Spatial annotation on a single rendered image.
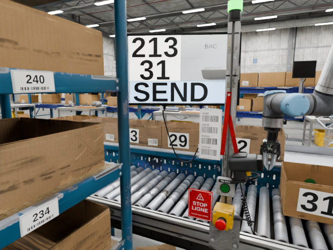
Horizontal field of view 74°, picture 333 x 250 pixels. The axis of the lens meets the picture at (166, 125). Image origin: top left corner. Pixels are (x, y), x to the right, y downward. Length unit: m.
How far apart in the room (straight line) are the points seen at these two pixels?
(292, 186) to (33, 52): 1.07
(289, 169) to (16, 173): 1.30
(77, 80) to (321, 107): 0.89
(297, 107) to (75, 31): 0.80
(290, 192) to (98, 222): 0.86
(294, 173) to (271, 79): 4.66
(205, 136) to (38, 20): 0.66
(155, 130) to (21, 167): 1.30
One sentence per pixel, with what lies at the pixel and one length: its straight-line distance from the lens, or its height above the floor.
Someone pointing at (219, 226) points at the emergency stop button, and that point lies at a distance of 0.88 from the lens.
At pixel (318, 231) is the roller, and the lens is 1.17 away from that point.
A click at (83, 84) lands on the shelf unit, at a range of 0.43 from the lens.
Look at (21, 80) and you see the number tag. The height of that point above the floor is 1.33.
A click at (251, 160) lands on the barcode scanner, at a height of 1.08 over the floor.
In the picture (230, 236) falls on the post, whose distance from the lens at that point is 1.02.
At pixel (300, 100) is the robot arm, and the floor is 1.28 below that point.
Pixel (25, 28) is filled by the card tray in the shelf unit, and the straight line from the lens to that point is 0.41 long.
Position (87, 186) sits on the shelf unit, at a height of 1.13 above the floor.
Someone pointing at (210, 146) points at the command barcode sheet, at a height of 1.10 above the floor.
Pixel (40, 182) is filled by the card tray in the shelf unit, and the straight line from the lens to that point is 0.44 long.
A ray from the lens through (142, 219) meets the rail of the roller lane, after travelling 1.15.
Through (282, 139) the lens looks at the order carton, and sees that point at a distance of 1.47.
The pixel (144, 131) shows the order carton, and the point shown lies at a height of 1.00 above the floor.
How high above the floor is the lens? 1.32
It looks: 9 degrees down
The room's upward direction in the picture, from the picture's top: straight up
